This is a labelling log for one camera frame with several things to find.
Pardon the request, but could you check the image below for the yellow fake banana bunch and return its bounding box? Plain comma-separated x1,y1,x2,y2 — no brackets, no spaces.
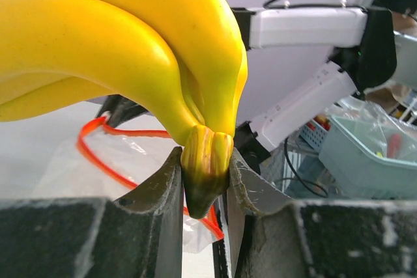
1,0,248,219

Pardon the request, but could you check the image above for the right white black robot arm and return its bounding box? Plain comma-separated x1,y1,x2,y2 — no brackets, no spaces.
233,4,397,170

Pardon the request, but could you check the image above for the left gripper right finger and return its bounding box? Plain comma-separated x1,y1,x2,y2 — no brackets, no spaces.
227,151,416,277

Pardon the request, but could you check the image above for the light blue storage basket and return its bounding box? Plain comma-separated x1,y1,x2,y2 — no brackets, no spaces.
319,116,416,199

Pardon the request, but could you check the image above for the clear zip top bag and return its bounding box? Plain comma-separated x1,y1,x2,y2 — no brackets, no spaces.
32,115,225,255

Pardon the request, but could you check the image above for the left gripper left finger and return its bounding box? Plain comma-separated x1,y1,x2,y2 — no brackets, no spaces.
1,147,183,277

